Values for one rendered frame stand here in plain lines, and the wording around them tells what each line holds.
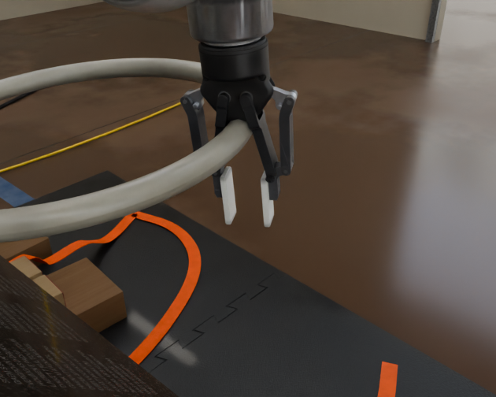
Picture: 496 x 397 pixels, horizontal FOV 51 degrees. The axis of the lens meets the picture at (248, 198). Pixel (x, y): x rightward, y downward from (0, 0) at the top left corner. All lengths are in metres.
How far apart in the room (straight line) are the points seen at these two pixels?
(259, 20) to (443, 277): 1.62
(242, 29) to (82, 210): 0.23
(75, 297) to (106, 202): 1.26
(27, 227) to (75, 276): 1.33
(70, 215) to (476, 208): 2.18
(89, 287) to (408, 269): 1.13
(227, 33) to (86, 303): 1.28
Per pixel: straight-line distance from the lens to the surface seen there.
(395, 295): 1.93
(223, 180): 0.64
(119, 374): 0.73
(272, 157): 0.62
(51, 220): 0.50
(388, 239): 2.19
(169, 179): 0.51
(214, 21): 0.54
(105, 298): 1.71
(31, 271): 1.73
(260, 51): 0.57
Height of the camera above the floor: 1.24
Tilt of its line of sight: 31 degrees down
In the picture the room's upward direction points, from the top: straight up
